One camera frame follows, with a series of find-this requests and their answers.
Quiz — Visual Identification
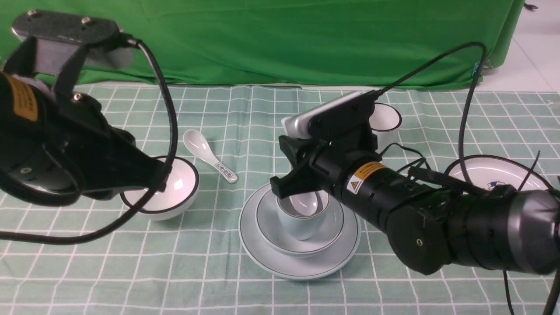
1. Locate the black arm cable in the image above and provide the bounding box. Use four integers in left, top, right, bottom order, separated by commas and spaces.
0, 37, 179, 245
372, 42, 560, 315

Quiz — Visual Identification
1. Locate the cartoon plate black rim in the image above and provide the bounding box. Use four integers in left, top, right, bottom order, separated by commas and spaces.
444, 155, 553, 191

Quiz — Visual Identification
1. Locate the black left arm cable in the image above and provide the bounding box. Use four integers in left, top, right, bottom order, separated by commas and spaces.
0, 37, 179, 245

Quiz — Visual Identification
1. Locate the light blue shallow bowl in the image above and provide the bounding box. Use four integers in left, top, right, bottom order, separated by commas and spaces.
256, 191, 345, 257

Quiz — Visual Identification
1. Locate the blue backdrop clip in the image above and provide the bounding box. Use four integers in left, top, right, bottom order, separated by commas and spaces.
472, 61, 486, 80

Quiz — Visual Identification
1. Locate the white spoon patterned handle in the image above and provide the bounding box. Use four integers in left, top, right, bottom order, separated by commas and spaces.
182, 129, 238, 184

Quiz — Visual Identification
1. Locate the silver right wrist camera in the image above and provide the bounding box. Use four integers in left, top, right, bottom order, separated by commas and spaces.
281, 90, 382, 141

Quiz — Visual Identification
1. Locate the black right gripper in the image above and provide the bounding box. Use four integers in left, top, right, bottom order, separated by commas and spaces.
269, 136, 394, 219

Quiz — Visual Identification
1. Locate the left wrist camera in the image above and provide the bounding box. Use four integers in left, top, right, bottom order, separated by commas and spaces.
2, 10, 134, 96

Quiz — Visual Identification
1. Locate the black-rimmed white cup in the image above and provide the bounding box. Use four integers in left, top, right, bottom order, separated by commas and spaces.
369, 102, 402, 153

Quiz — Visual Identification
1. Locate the light blue plate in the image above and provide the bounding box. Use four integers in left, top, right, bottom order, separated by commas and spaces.
238, 184, 361, 280

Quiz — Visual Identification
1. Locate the black-rimmed white bowl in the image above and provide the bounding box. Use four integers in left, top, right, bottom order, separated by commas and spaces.
138, 156, 200, 221

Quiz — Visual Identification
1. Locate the light blue cup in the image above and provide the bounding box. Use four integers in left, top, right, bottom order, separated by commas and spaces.
276, 191, 329, 241

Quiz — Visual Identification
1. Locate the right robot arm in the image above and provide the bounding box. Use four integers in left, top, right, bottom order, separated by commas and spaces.
270, 135, 559, 275

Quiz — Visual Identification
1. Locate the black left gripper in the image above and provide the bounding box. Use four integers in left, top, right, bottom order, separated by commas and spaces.
1, 73, 168, 206

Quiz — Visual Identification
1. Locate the green checkered tablecloth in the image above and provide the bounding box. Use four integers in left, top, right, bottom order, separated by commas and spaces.
0, 84, 559, 315

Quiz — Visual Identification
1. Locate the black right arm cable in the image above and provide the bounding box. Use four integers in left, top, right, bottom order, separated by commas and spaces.
372, 42, 560, 315

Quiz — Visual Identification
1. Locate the plain white spoon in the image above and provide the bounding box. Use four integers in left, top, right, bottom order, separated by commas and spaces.
289, 192, 319, 218

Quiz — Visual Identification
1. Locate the green backdrop cloth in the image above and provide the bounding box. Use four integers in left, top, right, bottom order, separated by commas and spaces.
1, 0, 523, 86

